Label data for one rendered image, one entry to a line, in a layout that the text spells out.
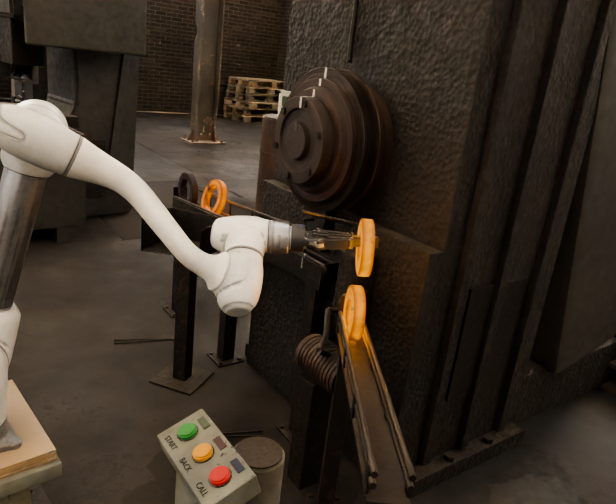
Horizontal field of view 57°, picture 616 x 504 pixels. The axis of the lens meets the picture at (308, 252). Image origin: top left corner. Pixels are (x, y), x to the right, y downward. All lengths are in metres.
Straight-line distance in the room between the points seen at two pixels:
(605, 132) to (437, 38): 0.76
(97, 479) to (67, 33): 2.94
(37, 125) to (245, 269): 0.56
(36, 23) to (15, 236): 2.67
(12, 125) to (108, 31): 2.98
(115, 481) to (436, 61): 1.65
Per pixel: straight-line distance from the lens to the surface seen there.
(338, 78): 1.85
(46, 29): 4.17
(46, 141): 1.38
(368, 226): 1.50
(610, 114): 2.25
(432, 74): 1.77
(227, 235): 1.49
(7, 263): 1.63
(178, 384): 2.53
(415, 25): 1.85
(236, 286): 1.38
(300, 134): 1.84
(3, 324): 1.69
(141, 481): 2.08
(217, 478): 1.16
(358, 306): 1.54
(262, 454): 1.35
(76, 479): 2.12
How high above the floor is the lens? 1.36
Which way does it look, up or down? 19 degrees down
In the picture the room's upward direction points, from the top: 7 degrees clockwise
